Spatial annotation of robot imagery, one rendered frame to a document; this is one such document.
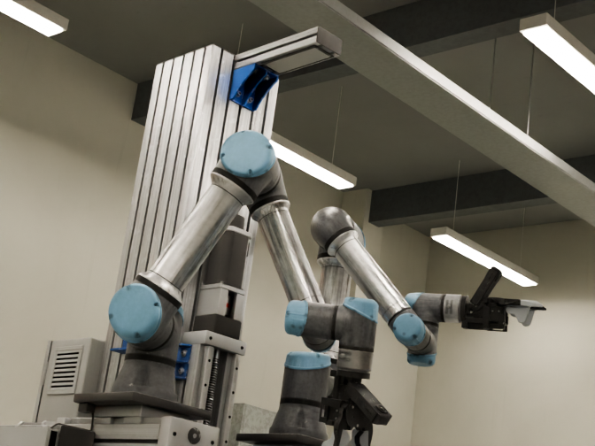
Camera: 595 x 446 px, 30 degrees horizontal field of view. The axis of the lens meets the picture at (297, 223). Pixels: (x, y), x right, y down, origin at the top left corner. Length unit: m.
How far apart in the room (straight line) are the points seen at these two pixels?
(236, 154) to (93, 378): 0.79
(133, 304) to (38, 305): 5.85
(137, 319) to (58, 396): 0.66
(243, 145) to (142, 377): 0.56
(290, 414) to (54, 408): 0.62
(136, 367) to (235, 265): 0.45
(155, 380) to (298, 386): 0.48
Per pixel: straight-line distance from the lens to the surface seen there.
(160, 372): 2.50
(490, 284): 2.93
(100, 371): 2.93
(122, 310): 2.38
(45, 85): 8.51
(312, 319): 2.33
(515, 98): 8.49
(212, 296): 2.78
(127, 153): 8.88
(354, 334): 2.32
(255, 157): 2.43
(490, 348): 11.06
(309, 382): 2.82
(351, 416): 2.33
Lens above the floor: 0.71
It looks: 18 degrees up
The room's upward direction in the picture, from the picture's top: 8 degrees clockwise
